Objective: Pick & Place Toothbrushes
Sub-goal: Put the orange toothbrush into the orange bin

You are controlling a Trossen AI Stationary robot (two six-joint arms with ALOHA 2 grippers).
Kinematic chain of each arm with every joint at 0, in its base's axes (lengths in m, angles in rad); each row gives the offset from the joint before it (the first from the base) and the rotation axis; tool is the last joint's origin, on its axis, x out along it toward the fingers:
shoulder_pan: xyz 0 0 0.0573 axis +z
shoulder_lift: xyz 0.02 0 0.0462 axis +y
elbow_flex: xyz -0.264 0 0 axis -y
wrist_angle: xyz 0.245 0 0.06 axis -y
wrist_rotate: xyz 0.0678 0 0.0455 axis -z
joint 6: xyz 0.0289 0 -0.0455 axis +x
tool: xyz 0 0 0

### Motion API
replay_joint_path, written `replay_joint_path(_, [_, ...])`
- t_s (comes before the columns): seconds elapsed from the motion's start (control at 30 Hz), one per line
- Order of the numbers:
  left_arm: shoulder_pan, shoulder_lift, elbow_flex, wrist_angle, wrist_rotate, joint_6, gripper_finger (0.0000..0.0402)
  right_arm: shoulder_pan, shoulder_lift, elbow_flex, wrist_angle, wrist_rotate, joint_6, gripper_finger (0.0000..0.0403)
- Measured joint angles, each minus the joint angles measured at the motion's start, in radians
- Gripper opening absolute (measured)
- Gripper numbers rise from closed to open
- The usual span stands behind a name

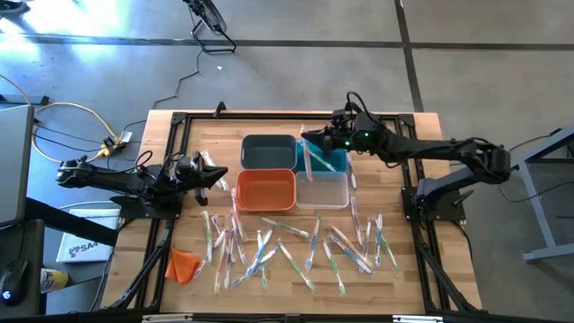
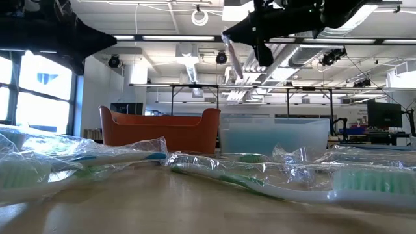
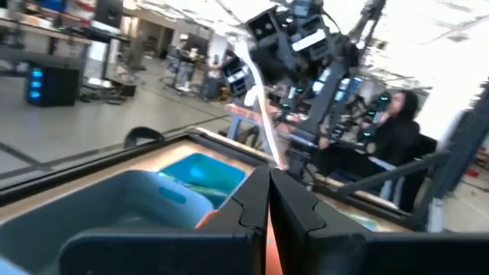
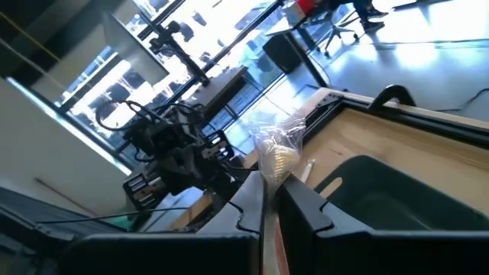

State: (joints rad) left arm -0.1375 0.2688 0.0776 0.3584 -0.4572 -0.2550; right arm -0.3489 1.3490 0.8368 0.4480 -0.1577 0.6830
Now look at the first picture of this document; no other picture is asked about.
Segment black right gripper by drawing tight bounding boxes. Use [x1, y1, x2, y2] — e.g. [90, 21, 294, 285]
[301, 110, 376, 157]

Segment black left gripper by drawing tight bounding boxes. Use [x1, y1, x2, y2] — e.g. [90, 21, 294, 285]
[169, 152, 229, 205]

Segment green toothbrush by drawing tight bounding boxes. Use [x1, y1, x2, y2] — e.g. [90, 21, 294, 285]
[321, 239, 348, 296]
[201, 149, 230, 193]
[256, 229, 270, 291]
[308, 149, 338, 173]
[379, 231, 400, 275]
[260, 215, 311, 240]
[275, 239, 317, 292]
[200, 209, 214, 265]

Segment white toothbrush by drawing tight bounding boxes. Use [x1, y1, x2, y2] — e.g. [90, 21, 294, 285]
[361, 216, 374, 262]

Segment blue toothbrush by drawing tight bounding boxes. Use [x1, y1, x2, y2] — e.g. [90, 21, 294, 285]
[373, 209, 387, 266]
[327, 232, 374, 275]
[245, 228, 274, 277]
[305, 216, 323, 272]
[231, 247, 280, 288]

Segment teal plastic bin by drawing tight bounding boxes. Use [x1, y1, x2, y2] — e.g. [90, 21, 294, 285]
[294, 139, 349, 174]

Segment clear plastic bin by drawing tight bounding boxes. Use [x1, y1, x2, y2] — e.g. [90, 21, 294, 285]
[294, 170, 351, 211]

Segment dark grey plastic bin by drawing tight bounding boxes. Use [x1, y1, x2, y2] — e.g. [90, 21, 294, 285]
[240, 134, 299, 170]

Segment orange plastic bin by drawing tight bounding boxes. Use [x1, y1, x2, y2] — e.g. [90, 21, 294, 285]
[235, 168, 298, 213]

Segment orange cloth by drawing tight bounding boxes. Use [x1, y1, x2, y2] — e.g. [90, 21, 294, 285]
[164, 247, 202, 285]

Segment yellow black power plug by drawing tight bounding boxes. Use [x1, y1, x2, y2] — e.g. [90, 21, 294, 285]
[97, 137, 126, 158]

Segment white printed box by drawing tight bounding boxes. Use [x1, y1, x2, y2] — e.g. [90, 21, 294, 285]
[56, 208, 122, 265]

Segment black floor fan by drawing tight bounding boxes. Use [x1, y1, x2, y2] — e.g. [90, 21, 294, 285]
[182, 0, 238, 54]

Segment yellow can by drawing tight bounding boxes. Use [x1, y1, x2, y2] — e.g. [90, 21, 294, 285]
[39, 267, 70, 295]

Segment grey laptop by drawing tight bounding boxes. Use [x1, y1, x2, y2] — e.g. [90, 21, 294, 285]
[0, 104, 36, 229]

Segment black desk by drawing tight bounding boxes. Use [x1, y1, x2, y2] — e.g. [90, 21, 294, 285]
[0, 196, 120, 318]

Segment black computer mouse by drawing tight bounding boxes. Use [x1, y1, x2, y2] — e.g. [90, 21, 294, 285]
[0, 258, 29, 308]

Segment black aluminium table frame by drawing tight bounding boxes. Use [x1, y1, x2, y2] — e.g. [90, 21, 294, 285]
[107, 111, 483, 315]

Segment black fan cable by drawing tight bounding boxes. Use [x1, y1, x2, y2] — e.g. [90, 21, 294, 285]
[120, 47, 203, 135]

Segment black floor cable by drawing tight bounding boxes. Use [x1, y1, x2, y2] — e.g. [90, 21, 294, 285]
[33, 120, 107, 147]
[497, 133, 574, 204]
[33, 133, 100, 153]

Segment white frame label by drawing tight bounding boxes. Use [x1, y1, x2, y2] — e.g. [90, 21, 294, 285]
[392, 315, 445, 323]
[142, 313, 194, 323]

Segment yellow extension cord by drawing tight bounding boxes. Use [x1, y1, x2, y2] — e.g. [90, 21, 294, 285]
[0, 74, 126, 166]

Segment grey metal table frame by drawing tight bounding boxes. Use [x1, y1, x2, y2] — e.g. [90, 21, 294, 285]
[496, 125, 574, 264]

